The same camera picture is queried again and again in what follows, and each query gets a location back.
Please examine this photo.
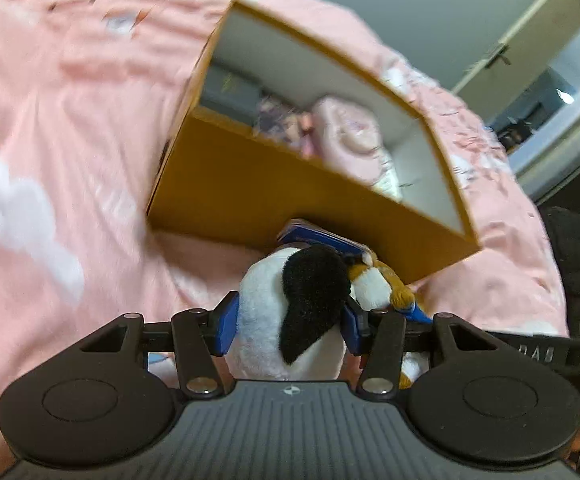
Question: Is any white bedroom door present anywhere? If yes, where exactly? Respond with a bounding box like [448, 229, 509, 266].
[452, 0, 580, 122]

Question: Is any dark clothing pile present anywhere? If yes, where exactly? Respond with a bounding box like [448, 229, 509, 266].
[539, 206, 580, 298]

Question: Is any orange cardboard box white inside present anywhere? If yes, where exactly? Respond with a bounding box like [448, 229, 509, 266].
[147, 0, 480, 283]

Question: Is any blue booklet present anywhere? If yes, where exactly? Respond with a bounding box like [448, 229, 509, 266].
[277, 219, 371, 261]

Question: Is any dark illustrated card box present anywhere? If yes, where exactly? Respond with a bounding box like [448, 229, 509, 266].
[254, 94, 314, 158]

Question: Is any pink printed bed quilt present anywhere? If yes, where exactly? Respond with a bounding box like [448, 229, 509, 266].
[0, 0, 567, 473]

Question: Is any black rectangular box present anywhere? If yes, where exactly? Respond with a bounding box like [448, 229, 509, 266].
[200, 63, 263, 127]

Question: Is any orange haired plush doll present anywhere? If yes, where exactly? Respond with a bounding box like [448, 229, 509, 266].
[340, 252, 432, 389]

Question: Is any pink round pouch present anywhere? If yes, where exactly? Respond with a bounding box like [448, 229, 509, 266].
[311, 96, 403, 202]

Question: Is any white black plush dog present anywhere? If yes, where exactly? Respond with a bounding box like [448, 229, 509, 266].
[226, 245, 352, 382]

